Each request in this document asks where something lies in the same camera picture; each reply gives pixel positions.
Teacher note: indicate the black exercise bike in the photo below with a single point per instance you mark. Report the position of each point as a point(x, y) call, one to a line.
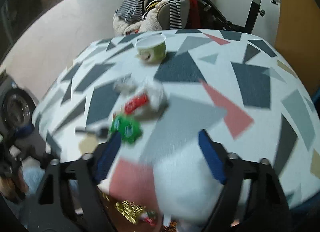
point(259, 17)

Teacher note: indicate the geometric patterned tablecloth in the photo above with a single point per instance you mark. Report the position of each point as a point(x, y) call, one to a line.
point(235, 86)

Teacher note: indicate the gold foil snack bag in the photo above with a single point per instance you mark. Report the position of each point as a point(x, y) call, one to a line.
point(130, 211)

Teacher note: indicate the chair with clothes pile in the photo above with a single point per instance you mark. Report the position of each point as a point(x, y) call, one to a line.
point(158, 19)

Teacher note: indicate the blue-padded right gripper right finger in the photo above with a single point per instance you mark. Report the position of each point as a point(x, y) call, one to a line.
point(266, 208)

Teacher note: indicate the brown round trash bin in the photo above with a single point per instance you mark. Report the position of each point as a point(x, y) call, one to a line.
point(149, 220)

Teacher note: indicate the washing machine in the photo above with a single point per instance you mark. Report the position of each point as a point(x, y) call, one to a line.
point(17, 108)

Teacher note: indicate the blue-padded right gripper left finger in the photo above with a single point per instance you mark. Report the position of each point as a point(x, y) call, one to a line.
point(67, 198)

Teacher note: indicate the striped black white shirt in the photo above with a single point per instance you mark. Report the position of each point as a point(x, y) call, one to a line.
point(136, 10)

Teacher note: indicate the white paper ball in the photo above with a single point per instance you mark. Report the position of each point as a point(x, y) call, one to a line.
point(155, 92)

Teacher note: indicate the red clear tube container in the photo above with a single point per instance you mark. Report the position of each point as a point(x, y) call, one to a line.
point(135, 102)

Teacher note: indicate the yellow-green paper cup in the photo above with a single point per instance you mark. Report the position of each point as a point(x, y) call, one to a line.
point(151, 49)

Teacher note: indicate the clear plastic bag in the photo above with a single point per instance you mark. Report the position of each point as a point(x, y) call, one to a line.
point(125, 85)

